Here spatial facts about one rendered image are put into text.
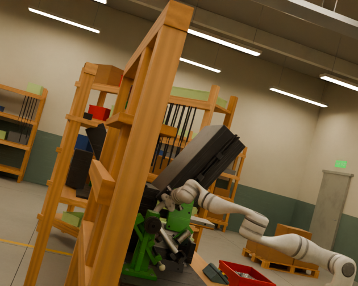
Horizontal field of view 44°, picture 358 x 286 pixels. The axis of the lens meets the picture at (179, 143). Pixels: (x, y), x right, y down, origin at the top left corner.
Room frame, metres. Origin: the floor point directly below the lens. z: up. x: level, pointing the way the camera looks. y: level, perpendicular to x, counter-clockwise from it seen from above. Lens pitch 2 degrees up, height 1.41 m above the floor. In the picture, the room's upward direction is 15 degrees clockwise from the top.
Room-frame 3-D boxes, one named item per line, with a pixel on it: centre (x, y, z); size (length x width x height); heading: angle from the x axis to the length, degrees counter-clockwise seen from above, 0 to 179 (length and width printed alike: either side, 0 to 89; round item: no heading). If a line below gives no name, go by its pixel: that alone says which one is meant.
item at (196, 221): (2.41, -0.09, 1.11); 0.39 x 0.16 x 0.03; 103
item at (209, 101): (5.55, 0.56, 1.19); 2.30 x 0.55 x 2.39; 54
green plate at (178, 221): (2.25, -0.09, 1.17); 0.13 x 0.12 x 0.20; 13
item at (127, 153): (2.24, 0.28, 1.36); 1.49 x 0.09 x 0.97; 13
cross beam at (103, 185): (2.23, 0.35, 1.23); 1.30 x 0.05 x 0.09; 13
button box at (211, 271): (2.19, -0.35, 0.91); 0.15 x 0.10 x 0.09; 13
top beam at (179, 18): (2.24, 0.28, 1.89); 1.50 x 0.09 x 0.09; 13
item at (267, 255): (8.33, -2.41, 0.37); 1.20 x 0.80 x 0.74; 111
